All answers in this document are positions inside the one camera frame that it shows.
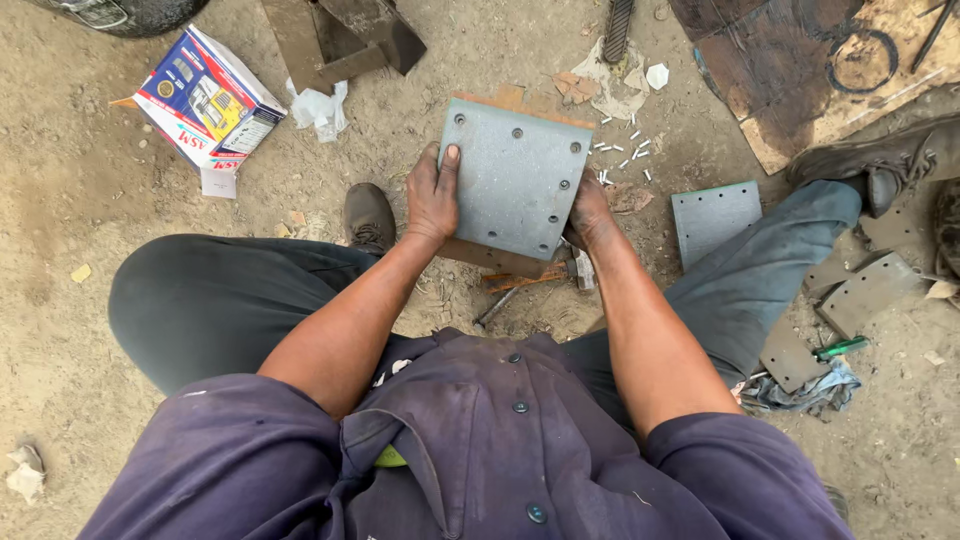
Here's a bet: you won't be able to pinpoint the grey dirty rag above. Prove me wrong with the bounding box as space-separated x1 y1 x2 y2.
733 358 864 419

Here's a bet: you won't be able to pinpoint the brown cardboard scrap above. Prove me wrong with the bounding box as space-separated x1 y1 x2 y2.
603 182 655 216

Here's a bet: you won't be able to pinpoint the steel punch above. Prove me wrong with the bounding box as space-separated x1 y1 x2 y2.
471 285 521 330

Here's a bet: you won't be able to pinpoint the grey brake lining green edge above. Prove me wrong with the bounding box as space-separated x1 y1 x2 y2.
670 180 765 273

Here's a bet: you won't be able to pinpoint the crumpled white plastic bag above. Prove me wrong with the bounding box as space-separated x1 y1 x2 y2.
285 76 351 144

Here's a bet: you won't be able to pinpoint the green handled screwdriver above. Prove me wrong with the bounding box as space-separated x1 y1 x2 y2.
811 335 872 363

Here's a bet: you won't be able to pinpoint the dark metal bracket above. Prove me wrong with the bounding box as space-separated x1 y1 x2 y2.
260 0 428 96

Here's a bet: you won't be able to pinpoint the person's right hand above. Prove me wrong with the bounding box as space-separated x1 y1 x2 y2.
562 167 618 253

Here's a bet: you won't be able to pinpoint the person's trouser leg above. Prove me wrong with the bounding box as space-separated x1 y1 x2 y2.
107 233 425 398
562 179 864 433

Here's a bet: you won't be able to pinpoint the person's brown shoe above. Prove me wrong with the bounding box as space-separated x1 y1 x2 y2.
785 112 960 219
342 182 398 257

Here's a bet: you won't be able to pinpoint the grey drilled brake lining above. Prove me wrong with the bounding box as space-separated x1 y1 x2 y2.
438 97 595 262

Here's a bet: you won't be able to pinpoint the person's left trouser leg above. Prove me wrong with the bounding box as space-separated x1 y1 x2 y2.
107 233 425 398

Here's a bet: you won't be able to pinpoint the stained wooden board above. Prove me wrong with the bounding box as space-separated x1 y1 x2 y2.
669 0 960 176

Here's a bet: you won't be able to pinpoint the black metal rod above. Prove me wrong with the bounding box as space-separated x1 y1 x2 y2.
910 0 959 75

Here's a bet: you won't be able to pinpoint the person's purple shirt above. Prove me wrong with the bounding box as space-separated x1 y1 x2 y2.
78 327 857 540

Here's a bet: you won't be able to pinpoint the person's left brown shoe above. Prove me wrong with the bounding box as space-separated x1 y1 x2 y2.
342 182 398 257

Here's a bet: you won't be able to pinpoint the grey curved brake lining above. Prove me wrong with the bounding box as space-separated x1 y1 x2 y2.
813 250 923 340
758 315 831 396

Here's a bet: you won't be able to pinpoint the rusty brake shoe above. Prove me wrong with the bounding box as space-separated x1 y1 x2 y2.
436 84 596 281

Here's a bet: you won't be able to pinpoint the crumpled dirty paper wrapping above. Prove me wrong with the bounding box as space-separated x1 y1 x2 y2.
553 37 651 123

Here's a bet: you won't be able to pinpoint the black ribbed strip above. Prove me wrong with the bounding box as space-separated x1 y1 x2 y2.
603 0 636 66

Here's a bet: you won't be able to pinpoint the printed cardboard box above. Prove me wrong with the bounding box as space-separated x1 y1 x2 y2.
110 24 289 174

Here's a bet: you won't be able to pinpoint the person's right trouser leg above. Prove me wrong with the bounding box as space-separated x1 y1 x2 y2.
562 179 864 433

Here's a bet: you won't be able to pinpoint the scattered silver rivets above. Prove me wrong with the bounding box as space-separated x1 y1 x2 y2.
588 128 656 186

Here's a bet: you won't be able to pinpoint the person's right brown shoe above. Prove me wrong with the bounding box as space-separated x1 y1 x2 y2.
785 112 960 219

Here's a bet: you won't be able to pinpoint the person's left hand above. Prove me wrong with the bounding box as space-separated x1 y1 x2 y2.
405 141 462 240

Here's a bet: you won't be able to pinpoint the crumpled white paper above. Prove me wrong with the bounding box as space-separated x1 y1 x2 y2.
5 443 48 505

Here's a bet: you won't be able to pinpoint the hammer with rusty handle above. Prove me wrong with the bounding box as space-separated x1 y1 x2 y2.
480 246 598 295

